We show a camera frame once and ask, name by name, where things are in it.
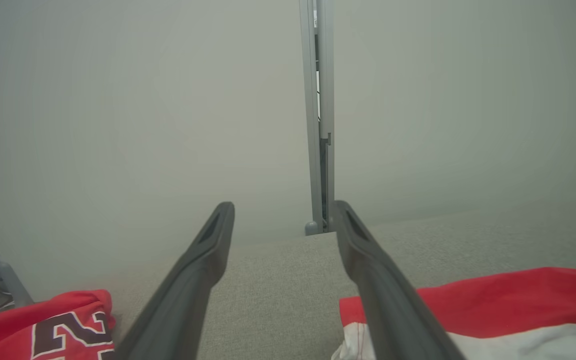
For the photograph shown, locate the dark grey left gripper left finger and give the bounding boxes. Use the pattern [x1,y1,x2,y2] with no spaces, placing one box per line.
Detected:
[113,201,236,360]

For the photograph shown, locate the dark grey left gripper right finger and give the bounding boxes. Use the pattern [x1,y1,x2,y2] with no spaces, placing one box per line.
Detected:
[333,200,469,360]

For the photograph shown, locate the red shorts with white stripes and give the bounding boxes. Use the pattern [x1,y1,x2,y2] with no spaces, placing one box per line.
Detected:
[331,266,576,360]

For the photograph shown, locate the red jersey with number 23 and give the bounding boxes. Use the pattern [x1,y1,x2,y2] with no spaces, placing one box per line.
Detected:
[0,289,117,360]

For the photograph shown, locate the grey slanted partition frame leg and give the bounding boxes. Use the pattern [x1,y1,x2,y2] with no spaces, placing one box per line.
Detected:
[0,207,35,308]

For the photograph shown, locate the grey aluminium partition post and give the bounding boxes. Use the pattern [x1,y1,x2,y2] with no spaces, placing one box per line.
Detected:
[298,0,337,236]

